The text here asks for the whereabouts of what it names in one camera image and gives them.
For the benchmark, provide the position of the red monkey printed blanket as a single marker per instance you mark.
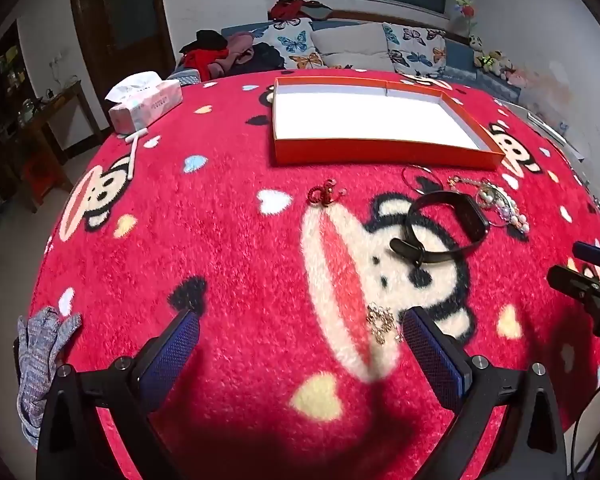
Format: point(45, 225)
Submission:
point(230, 260)

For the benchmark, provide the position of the pile of clothes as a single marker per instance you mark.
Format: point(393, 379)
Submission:
point(210, 55)

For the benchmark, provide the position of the red cloth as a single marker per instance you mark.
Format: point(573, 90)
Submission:
point(290, 9)

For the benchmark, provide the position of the black bag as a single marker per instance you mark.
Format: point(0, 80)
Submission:
point(265, 57)

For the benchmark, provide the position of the pile of plush toys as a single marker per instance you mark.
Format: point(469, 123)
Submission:
point(492, 60)

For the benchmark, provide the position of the blue sofa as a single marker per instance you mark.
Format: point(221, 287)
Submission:
point(460, 62)

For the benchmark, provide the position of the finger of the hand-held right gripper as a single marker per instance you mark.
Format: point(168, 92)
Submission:
point(595, 254)
point(575, 282)

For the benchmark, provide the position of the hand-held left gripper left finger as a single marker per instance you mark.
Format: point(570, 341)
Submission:
point(175, 355)

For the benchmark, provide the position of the black smart band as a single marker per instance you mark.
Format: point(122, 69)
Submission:
point(472, 215)

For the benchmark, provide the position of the wooden side table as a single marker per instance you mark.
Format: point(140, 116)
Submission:
point(55, 110)

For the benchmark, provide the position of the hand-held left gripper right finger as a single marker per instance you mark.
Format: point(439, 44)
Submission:
point(430, 355)

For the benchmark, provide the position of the colourful toy flower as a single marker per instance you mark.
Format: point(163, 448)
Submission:
point(466, 10)

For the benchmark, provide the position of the silver bangle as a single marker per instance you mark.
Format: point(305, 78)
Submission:
point(404, 177)

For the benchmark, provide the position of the white pillow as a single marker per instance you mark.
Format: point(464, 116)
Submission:
point(352, 45)

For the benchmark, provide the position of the orange cardboard tray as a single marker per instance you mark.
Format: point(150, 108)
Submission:
point(370, 120)

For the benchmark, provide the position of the grey knit glove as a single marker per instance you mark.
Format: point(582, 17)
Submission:
point(37, 360)

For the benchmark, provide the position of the dark wooden door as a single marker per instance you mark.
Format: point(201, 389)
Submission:
point(120, 25)

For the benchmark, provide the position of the pink tissue pack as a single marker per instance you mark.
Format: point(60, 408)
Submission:
point(145, 105)

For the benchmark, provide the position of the butterfly print pillow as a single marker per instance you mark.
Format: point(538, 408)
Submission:
point(415, 50)
point(295, 42)

